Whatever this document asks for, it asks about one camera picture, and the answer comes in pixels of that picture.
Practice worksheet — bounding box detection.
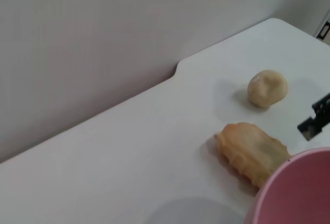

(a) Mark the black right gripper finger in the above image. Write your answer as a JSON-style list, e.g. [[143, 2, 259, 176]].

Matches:
[[297, 115, 326, 141], [311, 95, 330, 121]]

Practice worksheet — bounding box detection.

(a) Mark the pink plastic bowl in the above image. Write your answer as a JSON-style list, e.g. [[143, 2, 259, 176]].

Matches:
[[243, 146, 330, 224]]

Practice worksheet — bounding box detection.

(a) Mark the orange striped bread roll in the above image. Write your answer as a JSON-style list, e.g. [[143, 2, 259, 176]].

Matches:
[[213, 122, 292, 196]]

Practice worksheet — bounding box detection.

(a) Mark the beige round bread bun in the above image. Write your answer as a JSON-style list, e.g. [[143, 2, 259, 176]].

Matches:
[[247, 69, 289, 110]]

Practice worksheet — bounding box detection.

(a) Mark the black door latch plate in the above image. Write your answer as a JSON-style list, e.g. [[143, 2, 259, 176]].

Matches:
[[317, 24, 330, 40]]

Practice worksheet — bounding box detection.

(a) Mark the grey metal door frame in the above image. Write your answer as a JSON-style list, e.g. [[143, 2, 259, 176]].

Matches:
[[314, 9, 330, 44]]

